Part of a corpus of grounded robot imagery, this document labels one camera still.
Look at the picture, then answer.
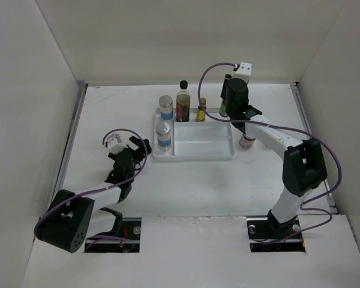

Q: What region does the small yellow-label bottle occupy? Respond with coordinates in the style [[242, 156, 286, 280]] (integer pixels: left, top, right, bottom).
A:
[[196, 97, 206, 122]]

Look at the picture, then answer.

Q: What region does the dark soy sauce bottle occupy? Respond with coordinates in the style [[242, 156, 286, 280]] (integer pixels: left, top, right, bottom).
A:
[[176, 80, 191, 122]]

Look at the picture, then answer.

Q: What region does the blue-label jar of white pearls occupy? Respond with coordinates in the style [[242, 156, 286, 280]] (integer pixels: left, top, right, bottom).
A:
[[158, 95, 173, 122]]

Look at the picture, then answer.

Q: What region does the green red sauce bottle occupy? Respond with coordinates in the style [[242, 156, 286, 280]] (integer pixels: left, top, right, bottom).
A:
[[219, 99, 228, 118]]

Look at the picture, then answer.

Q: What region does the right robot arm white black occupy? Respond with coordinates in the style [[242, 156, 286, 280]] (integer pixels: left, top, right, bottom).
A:
[[223, 77, 327, 238]]

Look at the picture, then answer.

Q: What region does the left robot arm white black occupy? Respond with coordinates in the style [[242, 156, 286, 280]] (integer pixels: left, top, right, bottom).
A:
[[34, 134, 152, 253]]

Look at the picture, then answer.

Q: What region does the red-lid spice jar left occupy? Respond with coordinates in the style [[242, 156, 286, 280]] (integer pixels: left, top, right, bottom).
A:
[[239, 133, 256, 149]]

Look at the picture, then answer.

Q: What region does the white divided organizer tray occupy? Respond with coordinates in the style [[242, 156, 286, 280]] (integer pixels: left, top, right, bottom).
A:
[[151, 108, 235, 163]]

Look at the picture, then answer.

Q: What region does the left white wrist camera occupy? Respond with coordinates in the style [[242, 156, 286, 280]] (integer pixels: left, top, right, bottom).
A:
[[105, 133, 127, 154]]

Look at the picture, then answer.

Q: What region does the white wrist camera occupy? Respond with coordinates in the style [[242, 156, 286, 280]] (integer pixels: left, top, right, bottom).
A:
[[232, 62, 252, 84], [105, 133, 127, 154]]

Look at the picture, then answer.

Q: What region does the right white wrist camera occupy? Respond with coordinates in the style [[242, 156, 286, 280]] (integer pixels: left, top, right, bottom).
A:
[[232, 62, 252, 84]]

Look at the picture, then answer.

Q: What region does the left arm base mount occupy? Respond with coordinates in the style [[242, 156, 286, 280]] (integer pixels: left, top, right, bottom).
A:
[[83, 208, 142, 253]]

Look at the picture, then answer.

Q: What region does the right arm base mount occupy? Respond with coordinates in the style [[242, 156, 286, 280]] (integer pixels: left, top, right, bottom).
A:
[[247, 212, 305, 253]]

